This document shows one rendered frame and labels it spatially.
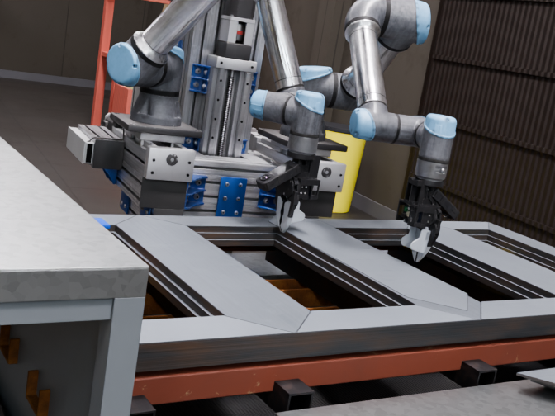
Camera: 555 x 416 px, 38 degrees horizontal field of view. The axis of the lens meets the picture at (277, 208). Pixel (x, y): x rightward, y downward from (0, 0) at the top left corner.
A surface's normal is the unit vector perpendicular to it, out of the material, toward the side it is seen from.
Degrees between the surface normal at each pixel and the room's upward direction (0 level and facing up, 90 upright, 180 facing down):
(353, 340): 90
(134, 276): 90
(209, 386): 90
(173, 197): 90
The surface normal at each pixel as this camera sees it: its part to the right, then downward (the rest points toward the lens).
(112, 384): 0.51, 0.26
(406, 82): -0.90, -0.05
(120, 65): -0.54, 0.19
